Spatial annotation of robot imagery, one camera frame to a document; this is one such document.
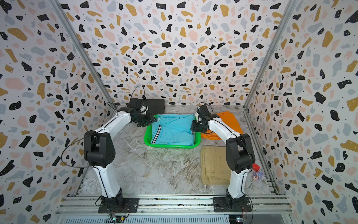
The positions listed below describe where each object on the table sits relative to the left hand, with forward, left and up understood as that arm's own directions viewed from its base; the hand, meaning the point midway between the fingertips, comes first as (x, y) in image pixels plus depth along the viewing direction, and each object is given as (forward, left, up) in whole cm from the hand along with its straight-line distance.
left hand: (156, 120), depth 95 cm
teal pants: (-2, -12, -8) cm, 14 cm away
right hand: (-5, -25, -3) cm, 25 cm away
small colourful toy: (-35, -61, -10) cm, 71 cm away
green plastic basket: (+9, 0, -4) cm, 9 cm away
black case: (+28, +7, -14) cm, 32 cm away
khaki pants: (-29, -37, -11) cm, 49 cm away
